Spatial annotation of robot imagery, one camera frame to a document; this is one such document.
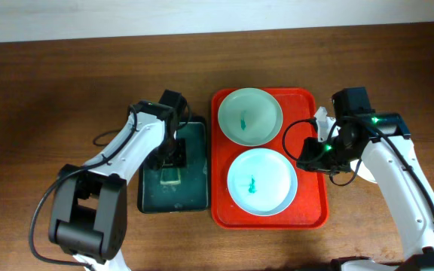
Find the white plate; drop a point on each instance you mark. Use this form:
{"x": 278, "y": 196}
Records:
{"x": 362, "y": 171}

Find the pale green plate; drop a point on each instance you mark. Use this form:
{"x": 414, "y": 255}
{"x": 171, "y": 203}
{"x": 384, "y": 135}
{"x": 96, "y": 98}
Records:
{"x": 250, "y": 117}

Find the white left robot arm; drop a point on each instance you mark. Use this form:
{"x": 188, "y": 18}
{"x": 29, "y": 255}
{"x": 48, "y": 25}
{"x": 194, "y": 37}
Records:
{"x": 89, "y": 212}

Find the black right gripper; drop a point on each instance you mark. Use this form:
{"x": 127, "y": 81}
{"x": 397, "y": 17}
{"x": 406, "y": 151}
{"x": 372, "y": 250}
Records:
{"x": 310, "y": 151}

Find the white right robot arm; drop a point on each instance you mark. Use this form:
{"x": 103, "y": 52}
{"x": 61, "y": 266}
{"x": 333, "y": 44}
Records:
{"x": 378, "y": 147}

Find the yellow green sponge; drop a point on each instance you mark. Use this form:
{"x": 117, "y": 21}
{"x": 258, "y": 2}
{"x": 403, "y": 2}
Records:
{"x": 170, "y": 176}

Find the dark green water basin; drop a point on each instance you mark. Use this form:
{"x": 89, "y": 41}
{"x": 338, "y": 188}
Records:
{"x": 192, "y": 195}

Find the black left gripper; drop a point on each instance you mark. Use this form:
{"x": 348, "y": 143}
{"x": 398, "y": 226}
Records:
{"x": 157, "y": 162}

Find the light blue plate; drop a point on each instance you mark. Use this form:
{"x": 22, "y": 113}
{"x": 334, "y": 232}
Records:
{"x": 262, "y": 182}

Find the red plastic tray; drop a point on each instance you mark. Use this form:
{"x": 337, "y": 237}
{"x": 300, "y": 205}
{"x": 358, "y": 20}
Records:
{"x": 309, "y": 208}

